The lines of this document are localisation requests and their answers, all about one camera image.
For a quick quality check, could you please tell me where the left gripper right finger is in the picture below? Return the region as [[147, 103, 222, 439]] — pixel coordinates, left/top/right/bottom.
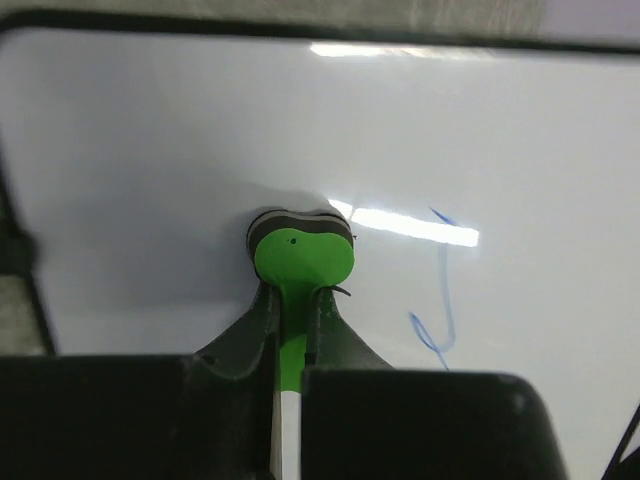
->
[[300, 289, 567, 479]]

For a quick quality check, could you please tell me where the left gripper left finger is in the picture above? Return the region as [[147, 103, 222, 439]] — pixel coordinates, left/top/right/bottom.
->
[[1, 287, 280, 479]]

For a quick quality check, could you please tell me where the green whiteboard eraser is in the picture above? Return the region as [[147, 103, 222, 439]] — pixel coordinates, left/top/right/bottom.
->
[[246, 209, 355, 393]]

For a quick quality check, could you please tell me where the white whiteboard black frame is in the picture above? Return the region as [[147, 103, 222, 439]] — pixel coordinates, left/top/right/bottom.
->
[[1, 10, 639, 479]]

